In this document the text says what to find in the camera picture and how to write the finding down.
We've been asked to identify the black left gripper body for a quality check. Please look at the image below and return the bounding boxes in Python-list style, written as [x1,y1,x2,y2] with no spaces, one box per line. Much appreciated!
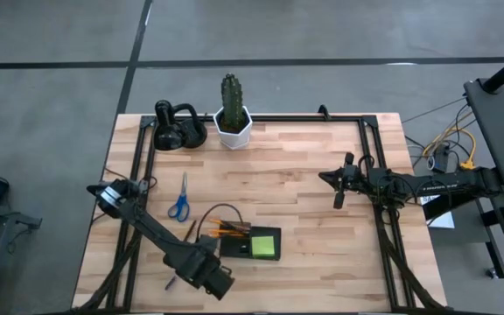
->
[181,234,236,302]

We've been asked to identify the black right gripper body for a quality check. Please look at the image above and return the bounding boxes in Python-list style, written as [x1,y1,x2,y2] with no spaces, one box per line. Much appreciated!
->
[332,151,370,210]

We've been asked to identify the black mesh desk organizer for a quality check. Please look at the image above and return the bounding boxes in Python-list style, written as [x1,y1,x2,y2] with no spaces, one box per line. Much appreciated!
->
[219,222,283,262]

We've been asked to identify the green sticky note pad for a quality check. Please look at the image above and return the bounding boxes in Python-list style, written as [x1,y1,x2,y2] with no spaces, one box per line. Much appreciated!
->
[251,235,277,258]

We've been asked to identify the blue handled scissors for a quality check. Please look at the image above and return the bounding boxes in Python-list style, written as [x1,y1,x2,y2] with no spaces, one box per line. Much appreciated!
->
[167,171,191,223]

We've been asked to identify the black power brick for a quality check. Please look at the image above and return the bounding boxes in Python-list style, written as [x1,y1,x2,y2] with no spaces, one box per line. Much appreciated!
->
[433,143,452,172]

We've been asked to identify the white paper sheet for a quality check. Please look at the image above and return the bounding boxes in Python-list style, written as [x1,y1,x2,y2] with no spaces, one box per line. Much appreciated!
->
[422,194,456,230]

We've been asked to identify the white hexagonal plant pot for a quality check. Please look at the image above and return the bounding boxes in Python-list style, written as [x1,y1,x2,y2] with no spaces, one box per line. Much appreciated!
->
[213,104,254,151]

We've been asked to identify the green cactus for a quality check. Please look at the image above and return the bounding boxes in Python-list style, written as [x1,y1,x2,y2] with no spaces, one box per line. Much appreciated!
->
[220,73,245,132]

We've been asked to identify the black desk lamp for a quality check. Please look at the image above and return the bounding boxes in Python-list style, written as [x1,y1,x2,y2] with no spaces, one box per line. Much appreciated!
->
[153,99,208,152]

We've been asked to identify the grey side desk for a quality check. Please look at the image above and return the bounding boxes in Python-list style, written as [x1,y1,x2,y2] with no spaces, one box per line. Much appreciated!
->
[464,77,504,193]

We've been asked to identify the grey metal stand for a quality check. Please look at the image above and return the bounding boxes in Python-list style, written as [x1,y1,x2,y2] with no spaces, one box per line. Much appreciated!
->
[0,199,43,315]

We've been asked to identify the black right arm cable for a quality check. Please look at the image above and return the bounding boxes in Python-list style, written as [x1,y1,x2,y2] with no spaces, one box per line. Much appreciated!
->
[356,153,454,207]

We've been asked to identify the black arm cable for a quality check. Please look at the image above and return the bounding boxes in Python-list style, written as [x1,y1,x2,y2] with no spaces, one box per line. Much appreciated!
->
[356,153,454,207]
[194,202,245,246]

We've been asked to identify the black aluminium table frame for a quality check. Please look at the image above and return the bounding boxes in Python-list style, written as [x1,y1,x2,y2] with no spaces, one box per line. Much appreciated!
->
[74,113,450,314]

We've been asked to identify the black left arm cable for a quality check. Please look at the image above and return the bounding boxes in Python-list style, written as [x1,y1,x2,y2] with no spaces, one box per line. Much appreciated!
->
[194,202,245,246]

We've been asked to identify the thin grey floor cable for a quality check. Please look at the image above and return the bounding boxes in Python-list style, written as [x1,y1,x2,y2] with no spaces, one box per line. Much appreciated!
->
[402,96,470,124]

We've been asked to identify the yellow cable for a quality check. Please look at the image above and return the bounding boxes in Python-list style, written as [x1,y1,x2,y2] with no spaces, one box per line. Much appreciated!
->
[422,126,480,173]

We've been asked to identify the black floor cable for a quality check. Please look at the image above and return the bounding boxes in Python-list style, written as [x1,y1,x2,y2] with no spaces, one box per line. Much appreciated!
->
[0,218,60,266]

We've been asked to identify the black desk frame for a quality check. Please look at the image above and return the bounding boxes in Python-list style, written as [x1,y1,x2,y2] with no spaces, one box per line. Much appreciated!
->
[422,192,504,280]

